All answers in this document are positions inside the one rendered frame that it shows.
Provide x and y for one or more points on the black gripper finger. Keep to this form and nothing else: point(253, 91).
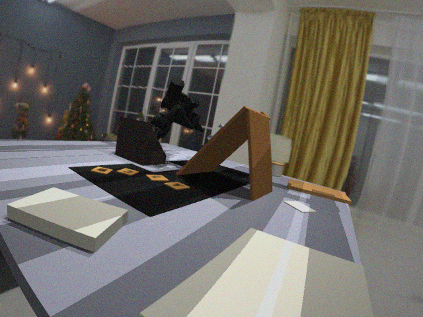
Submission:
point(196, 124)
point(181, 119)

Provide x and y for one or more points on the orange flat rectangular board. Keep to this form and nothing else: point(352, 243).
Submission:
point(318, 191)

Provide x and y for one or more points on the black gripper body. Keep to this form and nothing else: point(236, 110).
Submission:
point(175, 108)

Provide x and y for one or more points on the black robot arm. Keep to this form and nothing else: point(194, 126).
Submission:
point(174, 93)

